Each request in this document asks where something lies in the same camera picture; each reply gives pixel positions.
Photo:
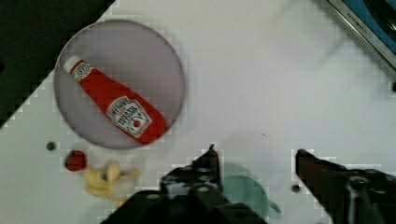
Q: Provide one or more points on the red ketchup bottle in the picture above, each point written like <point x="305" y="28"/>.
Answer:
<point x="124" y="108"/>

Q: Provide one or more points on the yellow toy banana peel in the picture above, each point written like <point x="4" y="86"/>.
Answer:
<point x="111" y="184"/>

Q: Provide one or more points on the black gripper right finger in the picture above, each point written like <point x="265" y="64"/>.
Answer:
<point x="349" y="196"/>

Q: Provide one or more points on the silver toaster oven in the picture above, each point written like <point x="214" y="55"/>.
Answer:
<point x="374" y="22"/>

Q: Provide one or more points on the green mug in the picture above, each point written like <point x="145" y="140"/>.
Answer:
<point x="241" y="186"/>

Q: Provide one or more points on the red toy strawberry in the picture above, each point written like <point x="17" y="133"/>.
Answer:
<point x="75" y="161"/>

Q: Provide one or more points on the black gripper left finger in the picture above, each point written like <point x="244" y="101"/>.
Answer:
<point x="203" y="171"/>

